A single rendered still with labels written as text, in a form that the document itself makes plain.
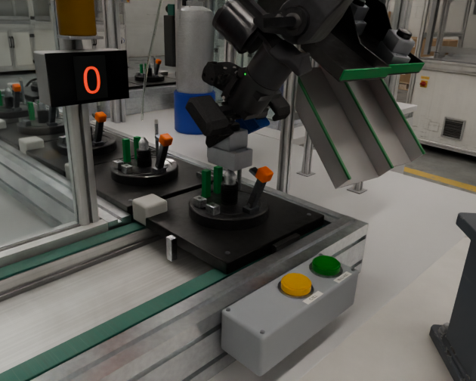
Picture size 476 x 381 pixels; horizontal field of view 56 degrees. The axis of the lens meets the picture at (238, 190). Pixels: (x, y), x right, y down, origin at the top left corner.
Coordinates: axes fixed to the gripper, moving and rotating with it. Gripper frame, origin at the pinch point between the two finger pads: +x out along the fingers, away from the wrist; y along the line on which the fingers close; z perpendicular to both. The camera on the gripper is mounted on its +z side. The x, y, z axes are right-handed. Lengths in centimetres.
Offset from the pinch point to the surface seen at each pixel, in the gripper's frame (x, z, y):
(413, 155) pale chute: 1, -17, -48
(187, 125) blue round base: 64, 46, -53
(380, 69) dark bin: -13.2, -2.6, -29.7
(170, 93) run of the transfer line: 86, 80, -77
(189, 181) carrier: 20.9, 2.9, -4.3
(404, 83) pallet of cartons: 276, 187, -770
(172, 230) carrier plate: 11.6, -8.9, 11.6
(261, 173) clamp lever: -1.3, -9.9, 0.9
